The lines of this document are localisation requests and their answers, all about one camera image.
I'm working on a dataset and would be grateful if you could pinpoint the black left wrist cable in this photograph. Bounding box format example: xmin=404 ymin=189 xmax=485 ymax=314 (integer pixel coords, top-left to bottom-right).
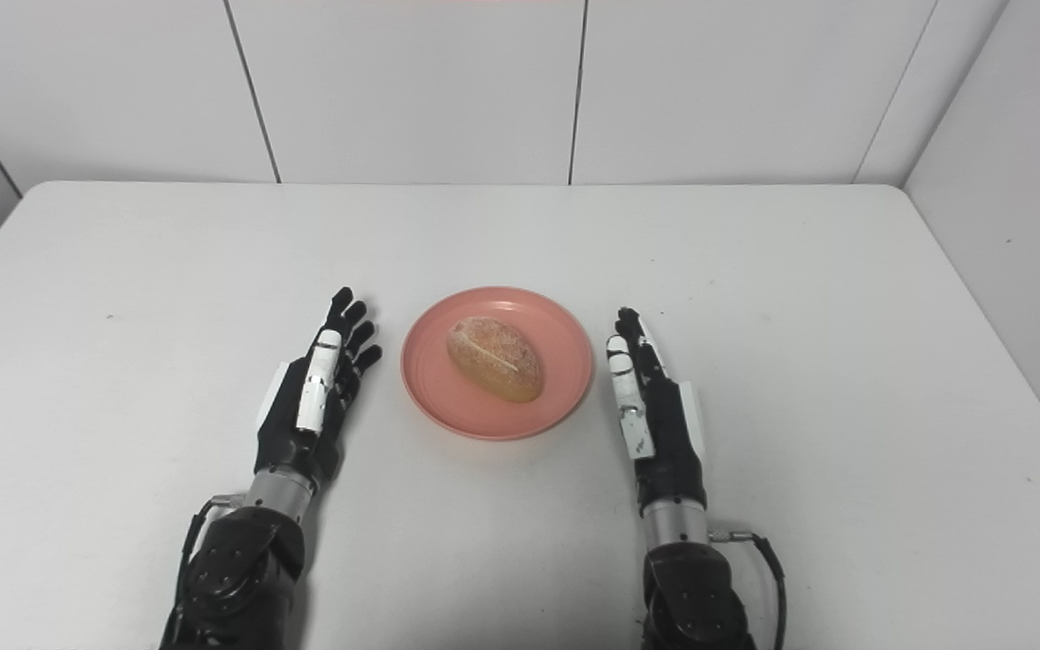
xmin=178 ymin=492 xmax=250 ymax=617

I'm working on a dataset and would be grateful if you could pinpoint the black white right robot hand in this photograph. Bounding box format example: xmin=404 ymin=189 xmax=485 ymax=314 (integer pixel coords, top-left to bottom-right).
xmin=606 ymin=307 xmax=709 ymax=515

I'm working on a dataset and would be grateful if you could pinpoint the pink round plate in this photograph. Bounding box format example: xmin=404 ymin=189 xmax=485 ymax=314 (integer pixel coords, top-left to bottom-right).
xmin=400 ymin=286 xmax=595 ymax=442

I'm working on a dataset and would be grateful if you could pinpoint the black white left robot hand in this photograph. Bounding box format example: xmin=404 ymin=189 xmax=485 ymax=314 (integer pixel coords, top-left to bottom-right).
xmin=254 ymin=287 xmax=384 ymax=493

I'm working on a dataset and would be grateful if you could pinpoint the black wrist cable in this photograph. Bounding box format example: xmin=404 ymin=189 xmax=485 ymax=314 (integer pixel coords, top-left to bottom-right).
xmin=709 ymin=528 xmax=790 ymax=650
xmin=178 ymin=492 xmax=250 ymax=617

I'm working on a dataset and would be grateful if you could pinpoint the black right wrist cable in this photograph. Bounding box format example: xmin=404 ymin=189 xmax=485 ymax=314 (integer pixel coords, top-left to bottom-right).
xmin=709 ymin=528 xmax=790 ymax=650

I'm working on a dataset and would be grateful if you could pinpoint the oval bread roll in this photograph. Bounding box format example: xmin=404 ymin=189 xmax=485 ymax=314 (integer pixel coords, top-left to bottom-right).
xmin=446 ymin=316 xmax=545 ymax=404

